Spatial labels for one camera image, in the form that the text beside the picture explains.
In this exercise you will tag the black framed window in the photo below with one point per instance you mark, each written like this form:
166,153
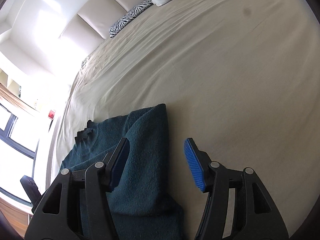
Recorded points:
19,142

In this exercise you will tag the beige padded headboard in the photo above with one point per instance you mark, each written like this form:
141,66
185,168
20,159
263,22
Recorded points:
93,20

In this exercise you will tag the red box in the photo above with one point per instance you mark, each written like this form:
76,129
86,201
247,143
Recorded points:
51,114

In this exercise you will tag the dark teal knit sweater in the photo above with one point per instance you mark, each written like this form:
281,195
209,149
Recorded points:
141,205

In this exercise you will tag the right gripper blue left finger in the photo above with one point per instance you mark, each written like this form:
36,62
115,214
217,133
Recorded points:
115,165

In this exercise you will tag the zebra print pillow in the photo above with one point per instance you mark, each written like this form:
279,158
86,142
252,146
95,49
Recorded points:
129,17

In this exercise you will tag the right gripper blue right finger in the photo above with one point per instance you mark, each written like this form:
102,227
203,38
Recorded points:
199,164

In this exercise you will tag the beige bed sheet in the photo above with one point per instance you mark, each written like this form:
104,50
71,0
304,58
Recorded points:
241,77

